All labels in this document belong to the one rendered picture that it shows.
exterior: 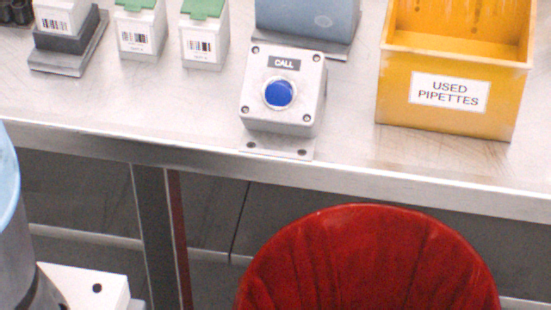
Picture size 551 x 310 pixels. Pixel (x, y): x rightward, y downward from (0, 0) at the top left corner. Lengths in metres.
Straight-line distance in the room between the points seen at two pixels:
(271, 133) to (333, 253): 0.55
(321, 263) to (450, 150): 0.58
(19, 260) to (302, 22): 0.46
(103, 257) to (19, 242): 1.31
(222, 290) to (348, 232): 0.49
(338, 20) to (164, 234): 0.30
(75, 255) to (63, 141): 1.00
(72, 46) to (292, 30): 0.22
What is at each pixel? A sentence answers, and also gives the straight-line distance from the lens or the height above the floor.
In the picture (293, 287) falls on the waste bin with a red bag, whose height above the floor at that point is 0.35.
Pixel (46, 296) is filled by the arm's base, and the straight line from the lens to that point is 0.78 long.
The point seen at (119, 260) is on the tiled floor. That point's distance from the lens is 2.02.
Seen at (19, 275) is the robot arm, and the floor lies 1.03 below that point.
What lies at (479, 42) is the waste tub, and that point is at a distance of 1.10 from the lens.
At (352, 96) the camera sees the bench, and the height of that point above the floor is 0.88.
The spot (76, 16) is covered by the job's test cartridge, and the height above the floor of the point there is 0.93.
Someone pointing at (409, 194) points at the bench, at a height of 0.85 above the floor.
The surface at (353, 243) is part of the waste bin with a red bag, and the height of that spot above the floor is 0.39.
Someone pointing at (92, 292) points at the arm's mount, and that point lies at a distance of 0.87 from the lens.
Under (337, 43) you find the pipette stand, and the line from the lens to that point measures 1.08.
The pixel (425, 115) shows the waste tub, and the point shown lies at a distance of 1.00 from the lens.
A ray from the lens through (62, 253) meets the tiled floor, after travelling 2.04.
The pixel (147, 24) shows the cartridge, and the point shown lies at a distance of 1.05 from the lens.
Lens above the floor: 1.61
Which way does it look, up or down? 48 degrees down
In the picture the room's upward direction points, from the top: straight up
